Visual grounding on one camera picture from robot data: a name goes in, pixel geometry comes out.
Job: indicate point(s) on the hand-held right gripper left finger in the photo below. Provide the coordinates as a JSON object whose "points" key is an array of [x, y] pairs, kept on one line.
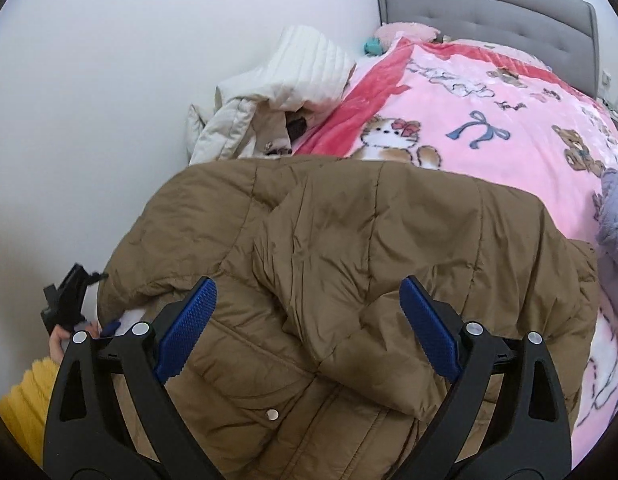
{"points": [[189, 325]]}

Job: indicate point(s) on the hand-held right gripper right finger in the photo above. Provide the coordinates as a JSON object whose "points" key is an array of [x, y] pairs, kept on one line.
{"points": [[429, 330]]}

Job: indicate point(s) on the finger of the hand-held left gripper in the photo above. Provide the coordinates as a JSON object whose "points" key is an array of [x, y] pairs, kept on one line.
{"points": [[69, 300], [112, 328]]}

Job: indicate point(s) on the brown puffer jacket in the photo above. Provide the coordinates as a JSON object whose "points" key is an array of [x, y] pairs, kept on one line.
{"points": [[314, 240]]}

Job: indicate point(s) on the person's left forearm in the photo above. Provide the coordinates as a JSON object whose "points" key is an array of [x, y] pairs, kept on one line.
{"points": [[24, 400]]}

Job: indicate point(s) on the person's left hand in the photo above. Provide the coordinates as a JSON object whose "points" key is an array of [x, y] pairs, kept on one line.
{"points": [[58, 342]]}

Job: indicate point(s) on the purple knitted sweater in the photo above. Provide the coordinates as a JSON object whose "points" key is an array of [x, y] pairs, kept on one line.
{"points": [[616, 220]]}

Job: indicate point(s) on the pink printed blanket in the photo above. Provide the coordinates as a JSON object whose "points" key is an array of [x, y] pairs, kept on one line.
{"points": [[514, 120]]}

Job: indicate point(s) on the white puffer jacket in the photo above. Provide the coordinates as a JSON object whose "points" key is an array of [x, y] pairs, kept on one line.
{"points": [[299, 60]]}

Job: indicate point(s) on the teal plush toy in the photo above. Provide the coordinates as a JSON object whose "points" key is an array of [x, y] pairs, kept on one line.
{"points": [[373, 46]]}

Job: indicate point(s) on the floral pillow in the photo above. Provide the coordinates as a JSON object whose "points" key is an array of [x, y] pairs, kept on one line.
{"points": [[489, 46]]}

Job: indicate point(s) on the pink plush pillow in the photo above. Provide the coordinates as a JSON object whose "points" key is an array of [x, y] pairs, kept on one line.
{"points": [[404, 31]]}

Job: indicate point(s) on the grey padded bed headboard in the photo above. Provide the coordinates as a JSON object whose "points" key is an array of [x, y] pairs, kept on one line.
{"points": [[464, 0]]}

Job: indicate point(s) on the white wall outlet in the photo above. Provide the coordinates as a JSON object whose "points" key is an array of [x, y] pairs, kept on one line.
{"points": [[606, 79]]}

